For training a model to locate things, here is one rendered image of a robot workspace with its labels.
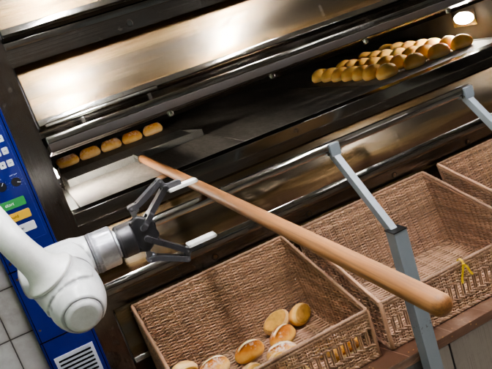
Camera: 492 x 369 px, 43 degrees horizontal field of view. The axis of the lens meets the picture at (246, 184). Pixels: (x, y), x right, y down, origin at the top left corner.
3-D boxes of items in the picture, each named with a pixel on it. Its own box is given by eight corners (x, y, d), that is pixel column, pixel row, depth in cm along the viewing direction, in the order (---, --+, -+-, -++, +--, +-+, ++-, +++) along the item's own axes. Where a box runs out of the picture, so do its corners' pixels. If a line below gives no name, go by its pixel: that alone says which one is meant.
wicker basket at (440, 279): (312, 300, 219) (289, 229, 212) (439, 236, 235) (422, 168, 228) (392, 353, 174) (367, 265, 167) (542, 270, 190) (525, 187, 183)
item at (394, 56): (309, 83, 292) (306, 72, 291) (392, 52, 306) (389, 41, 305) (384, 80, 236) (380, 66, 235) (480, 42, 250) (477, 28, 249)
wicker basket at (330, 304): (157, 379, 201) (126, 304, 194) (304, 303, 218) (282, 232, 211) (205, 459, 156) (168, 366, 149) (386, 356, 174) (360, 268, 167)
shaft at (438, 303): (460, 313, 73) (454, 291, 73) (439, 324, 73) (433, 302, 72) (147, 160, 231) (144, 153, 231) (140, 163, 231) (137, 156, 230)
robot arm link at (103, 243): (97, 267, 140) (121, 257, 142) (102, 278, 131) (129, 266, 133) (81, 230, 138) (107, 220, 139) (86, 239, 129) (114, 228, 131)
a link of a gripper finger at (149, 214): (142, 229, 140) (137, 226, 139) (165, 184, 140) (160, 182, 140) (146, 233, 136) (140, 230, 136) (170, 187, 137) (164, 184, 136)
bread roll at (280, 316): (257, 325, 201) (263, 332, 205) (271, 338, 197) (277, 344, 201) (278, 302, 203) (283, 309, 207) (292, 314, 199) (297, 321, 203)
